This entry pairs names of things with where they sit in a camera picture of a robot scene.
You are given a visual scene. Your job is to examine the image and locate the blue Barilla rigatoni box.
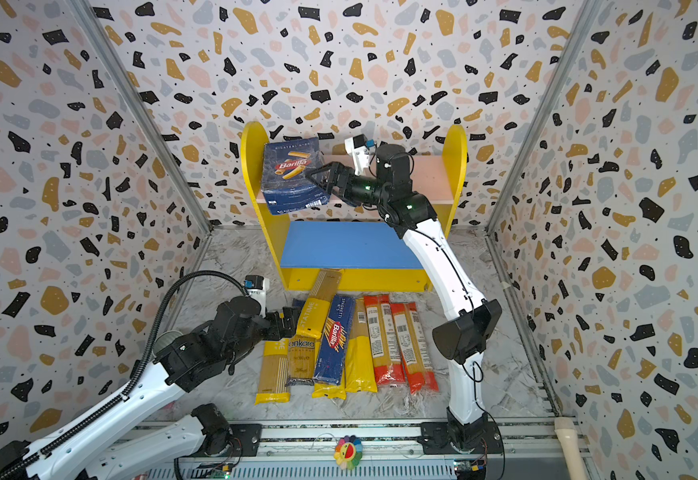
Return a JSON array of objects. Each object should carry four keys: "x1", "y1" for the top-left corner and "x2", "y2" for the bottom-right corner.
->
[{"x1": 261, "y1": 137, "x2": 324, "y2": 215}]

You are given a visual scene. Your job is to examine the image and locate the yellow pastatime bag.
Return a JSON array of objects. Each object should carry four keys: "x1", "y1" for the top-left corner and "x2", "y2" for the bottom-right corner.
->
[
  {"x1": 296, "y1": 269, "x2": 342, "y2": 339},
  {"x1": 255, "y1": 339, "x2": 290, "y2": 405}
]

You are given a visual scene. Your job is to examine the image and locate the blue Barilla spaghetti box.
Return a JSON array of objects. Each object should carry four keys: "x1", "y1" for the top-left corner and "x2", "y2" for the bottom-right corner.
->
[{"x1": 313, "y1": 295, "x2": 356, "y2": 386}]

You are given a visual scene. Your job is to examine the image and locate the red spaghetti bag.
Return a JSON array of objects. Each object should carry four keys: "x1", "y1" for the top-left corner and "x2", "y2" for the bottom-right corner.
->
[
  {"x1": 363, "y1": 294, "x2": 406, "y2": 386},
  {"x1": 391, "y1": 302, "x2": 439, "y2": 394}
]

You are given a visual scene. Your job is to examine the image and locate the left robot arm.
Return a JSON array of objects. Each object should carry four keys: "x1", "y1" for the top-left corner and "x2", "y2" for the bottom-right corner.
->
[{"x1": 0, "y1": 296, "x2": 299, "y2": 479}]

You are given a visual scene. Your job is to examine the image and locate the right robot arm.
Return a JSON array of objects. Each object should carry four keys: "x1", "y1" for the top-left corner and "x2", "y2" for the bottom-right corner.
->
[{"x1": 306, "y1": 143, "x2": 502, "y2": 452}]

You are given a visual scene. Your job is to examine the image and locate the yellow shelf with coloured boards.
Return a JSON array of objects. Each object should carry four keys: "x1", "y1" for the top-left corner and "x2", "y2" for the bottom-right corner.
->
[{"x1": 240, "y1": 122, "x2": 468, "y2": 293}]

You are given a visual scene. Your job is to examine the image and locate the Ankara spaghetti bag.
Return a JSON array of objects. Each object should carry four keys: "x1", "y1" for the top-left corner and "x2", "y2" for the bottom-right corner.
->
[{"x1": 287, "y1": 336, "x2": 316, "y2": 386}]

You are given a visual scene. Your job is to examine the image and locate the yellow spaghetti bag middle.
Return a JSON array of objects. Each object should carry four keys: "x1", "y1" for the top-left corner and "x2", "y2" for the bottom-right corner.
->
[{"x1": 312, "y1": 378, "x2": 347, "y2": 400}]

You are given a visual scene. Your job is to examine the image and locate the yellow spaghetti bag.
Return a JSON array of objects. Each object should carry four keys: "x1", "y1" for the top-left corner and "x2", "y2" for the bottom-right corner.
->
[
  {"x1": 312, "y1": 378, "x2": 347, "y2": 400},
  {"x1": 346, "y1": 297, "x2": 378, "y2": 393}
]

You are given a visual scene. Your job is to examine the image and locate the yellow spaghetti bag right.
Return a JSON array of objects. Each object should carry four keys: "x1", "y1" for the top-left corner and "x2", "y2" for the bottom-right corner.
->
[{"x1": 346, "y1": 297, "x2": 378, "y2": 393}]

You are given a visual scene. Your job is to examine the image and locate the striped ceramic cup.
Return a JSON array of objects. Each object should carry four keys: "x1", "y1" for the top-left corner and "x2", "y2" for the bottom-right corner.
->
[{"x1": 152, "y1": 330, "x2": 183, "y2": 356}]

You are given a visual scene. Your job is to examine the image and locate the colourful flower sticker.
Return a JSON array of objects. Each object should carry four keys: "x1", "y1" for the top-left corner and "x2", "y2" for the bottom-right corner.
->
[{"x1": 334, "y1": 435, "x2": 364, "y2": 471}]

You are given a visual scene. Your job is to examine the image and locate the beige tube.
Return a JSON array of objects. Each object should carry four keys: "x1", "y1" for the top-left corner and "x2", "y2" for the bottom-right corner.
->
[{"x1": 554, "y1": 417, "x2": 589, "y2": 480}]

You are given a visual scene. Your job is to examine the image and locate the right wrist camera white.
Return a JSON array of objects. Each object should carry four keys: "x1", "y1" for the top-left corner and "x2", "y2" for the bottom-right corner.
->
[{"x1": 344, "y1": 134, "x2": 375, "y2": 175}]

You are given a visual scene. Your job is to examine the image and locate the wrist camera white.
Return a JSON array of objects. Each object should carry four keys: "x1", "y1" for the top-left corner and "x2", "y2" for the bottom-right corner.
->
[
  {"x1": 344, "y1": 134, "x2": 375, "y2": 175},
  {"x1": 244, "y1": 274, "x2": 271, "y2": 315}
]

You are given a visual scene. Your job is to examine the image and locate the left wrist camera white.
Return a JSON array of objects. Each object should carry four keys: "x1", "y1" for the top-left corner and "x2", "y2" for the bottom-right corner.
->
[{"x1": 244, "y1": 274, "x2": 271, "y2": 315}]

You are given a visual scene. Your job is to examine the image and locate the black corrugated cable hose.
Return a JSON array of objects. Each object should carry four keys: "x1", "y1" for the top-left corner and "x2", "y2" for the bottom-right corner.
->
[{"x1": 0, "y1": 269, "x2": 248, "y2": 480}]

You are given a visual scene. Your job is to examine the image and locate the metal base rail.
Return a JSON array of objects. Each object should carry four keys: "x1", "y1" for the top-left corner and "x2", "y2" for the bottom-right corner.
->
[{"x1": 122, "y1": 418, "x2": 598, "y2": 479}]

